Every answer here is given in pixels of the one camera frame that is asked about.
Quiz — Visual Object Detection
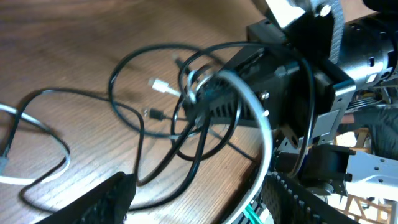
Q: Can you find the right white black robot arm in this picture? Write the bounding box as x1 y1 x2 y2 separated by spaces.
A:
210 1 397 147

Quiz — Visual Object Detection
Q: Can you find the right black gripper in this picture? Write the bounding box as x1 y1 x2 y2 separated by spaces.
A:
183 19 353 146

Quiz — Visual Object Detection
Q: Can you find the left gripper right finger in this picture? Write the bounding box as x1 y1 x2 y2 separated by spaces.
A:
262 173 357 224

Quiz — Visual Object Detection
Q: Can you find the white usb cable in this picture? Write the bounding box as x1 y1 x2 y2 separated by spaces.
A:
0 52 274 224

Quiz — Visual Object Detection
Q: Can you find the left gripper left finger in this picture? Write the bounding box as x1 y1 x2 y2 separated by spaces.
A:
40 172 136 224

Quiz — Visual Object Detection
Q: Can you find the black usb cable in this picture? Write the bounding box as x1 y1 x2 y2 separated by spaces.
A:
0 42 317 212

